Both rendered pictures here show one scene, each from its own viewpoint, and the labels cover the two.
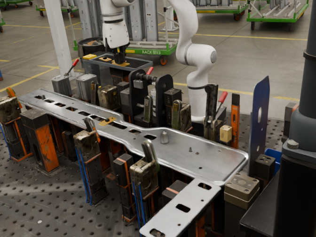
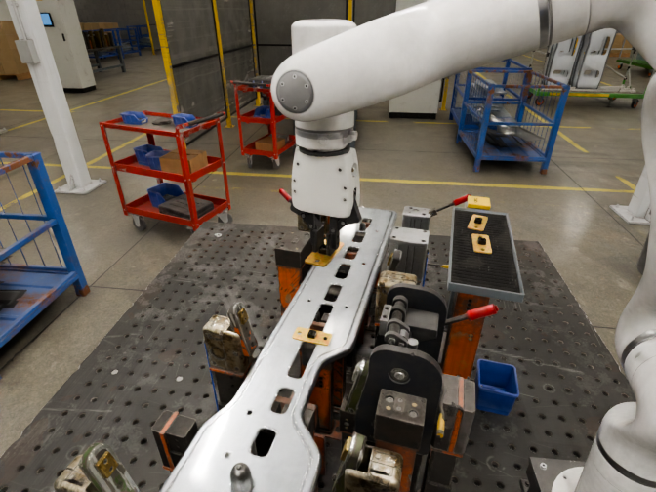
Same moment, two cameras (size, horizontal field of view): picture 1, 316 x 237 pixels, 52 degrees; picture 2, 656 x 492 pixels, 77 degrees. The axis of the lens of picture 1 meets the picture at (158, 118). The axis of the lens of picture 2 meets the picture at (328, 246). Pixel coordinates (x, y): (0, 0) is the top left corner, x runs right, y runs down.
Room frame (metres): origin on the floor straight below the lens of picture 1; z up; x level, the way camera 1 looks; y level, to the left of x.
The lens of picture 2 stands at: (1.08, -0.39, 1.63)
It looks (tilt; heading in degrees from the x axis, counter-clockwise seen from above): 30 degrees down; 64
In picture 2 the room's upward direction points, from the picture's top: straight up
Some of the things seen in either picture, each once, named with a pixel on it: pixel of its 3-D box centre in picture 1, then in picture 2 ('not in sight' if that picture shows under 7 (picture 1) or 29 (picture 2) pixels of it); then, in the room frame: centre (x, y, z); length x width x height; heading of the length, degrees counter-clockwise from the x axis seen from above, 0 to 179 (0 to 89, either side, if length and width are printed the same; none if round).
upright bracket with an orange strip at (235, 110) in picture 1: (233, 151); not in sight; (1.08, -0.29, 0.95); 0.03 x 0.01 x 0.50; 48
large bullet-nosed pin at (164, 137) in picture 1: (164, 138); (241, 479); (1.12, -0.02, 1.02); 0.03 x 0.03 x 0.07
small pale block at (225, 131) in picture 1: (225, 167); not in sight; (1.07, -0.25, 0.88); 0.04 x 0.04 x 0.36; 48
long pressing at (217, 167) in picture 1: (103, 122); (311, 331); (1.35, 0.25, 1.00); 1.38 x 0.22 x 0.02; 48
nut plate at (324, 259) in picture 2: (120, 62); (324, 250); (1.33, 0.14, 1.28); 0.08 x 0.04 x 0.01; 40
